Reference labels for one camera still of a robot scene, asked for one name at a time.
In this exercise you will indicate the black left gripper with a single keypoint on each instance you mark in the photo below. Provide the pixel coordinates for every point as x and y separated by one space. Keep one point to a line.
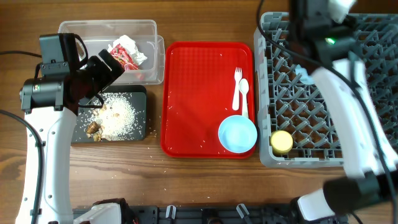
107 76

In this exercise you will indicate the red snack wrapper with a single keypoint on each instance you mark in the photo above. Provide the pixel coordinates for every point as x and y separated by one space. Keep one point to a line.
120 54

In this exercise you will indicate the rice and food scraps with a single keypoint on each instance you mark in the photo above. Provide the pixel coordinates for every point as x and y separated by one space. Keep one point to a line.
113 121

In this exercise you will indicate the white napkin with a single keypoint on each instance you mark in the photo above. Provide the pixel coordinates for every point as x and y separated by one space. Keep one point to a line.
131 46

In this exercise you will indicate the white plastic spoon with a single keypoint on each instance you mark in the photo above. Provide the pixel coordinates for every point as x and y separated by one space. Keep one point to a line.
244 88

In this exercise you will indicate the white plastic fork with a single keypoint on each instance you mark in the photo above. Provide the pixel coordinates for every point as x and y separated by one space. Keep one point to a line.
237 77

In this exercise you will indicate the yellow plastic cup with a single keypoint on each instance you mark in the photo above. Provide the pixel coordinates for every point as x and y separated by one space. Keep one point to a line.
281 142

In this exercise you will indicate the light blue bowl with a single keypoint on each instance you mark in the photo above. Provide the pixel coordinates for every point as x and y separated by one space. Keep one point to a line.
237 134

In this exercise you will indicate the light blue plate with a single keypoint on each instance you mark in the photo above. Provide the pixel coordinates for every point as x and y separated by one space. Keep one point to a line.
304 77

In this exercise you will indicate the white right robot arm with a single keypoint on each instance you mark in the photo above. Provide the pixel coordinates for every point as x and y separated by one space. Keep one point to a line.
369 161

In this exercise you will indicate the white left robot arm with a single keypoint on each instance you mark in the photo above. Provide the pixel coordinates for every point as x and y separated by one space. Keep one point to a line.
50 105

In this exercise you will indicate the clear plastic waste bin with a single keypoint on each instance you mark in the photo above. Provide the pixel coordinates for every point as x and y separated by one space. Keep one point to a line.
100 34

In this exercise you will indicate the black waste tray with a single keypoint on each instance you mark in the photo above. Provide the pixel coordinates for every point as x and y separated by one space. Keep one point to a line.
139 102

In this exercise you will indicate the grey dishwasher rack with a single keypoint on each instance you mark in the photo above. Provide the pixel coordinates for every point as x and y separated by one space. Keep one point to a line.
287 104

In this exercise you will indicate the red serving tray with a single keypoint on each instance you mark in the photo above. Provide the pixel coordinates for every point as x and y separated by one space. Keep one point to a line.
198 95

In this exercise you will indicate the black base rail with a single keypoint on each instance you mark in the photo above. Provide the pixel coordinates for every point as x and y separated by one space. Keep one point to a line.
266 214

